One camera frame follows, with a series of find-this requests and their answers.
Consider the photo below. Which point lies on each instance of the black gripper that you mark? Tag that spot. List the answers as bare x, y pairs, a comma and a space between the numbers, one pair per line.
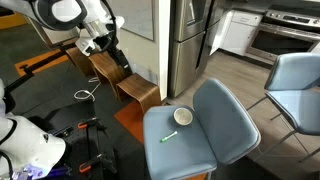
114, 51

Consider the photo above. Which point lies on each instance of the white ceramic bowl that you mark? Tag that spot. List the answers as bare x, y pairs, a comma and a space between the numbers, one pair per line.
183, 116

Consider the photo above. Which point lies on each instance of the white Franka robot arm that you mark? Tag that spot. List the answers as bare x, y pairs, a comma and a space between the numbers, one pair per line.
60, 13

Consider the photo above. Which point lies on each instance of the blue chair holding bowl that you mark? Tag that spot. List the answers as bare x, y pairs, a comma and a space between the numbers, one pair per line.
173, 156

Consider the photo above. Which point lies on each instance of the bent wooden stool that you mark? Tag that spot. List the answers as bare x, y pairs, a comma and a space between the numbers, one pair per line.
106, 68
138, 90
78, 60

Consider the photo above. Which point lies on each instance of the stainless steel refrigerator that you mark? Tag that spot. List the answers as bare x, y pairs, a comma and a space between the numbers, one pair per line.
186, 50

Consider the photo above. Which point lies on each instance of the green and white marker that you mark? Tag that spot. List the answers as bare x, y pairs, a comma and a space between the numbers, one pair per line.
168, 136

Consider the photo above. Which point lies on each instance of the black robot table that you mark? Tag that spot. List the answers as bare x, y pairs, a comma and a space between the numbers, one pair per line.
76, 140

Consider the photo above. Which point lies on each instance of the white kitchen cabinet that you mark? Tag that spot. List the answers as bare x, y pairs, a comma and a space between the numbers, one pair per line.
238, 36

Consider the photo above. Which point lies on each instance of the stainless steel oven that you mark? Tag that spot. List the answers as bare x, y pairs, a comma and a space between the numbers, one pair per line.
280, 41

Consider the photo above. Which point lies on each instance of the blue chair with metal legs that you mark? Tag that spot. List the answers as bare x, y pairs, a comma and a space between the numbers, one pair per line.
293, 71

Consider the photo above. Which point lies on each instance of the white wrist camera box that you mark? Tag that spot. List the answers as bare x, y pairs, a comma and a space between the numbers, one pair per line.
85, 45

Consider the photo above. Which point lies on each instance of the wall whiteboard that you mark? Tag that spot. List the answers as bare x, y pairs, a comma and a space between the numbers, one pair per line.
136, 16

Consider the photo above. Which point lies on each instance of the black camera stand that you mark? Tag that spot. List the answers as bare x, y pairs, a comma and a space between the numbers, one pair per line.
40, 63

